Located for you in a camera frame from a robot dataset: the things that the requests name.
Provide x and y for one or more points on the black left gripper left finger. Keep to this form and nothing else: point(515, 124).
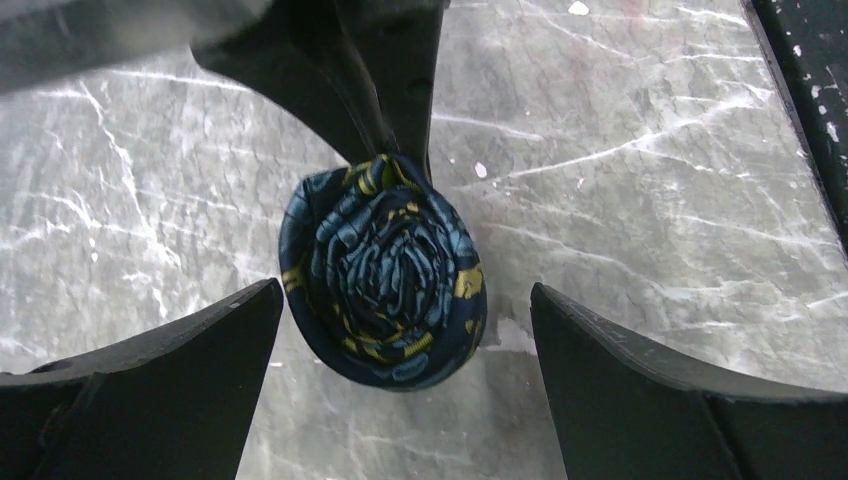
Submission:
point(174, 402)

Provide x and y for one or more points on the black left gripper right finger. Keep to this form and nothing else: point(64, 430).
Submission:
point(627, 407)

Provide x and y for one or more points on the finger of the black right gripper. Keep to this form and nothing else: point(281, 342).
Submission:
point(294, 53)
point(388, 72)

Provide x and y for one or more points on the dark blue patterned tie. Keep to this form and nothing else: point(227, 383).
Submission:
point(381, 275)

